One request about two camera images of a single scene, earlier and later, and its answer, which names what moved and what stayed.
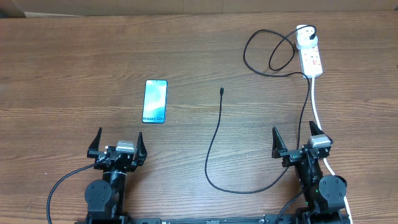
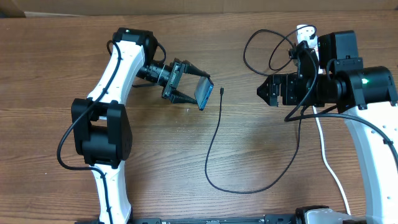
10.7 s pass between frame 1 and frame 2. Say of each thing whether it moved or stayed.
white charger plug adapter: stayed
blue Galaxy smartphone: moved
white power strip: stayed
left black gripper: moved
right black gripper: moved
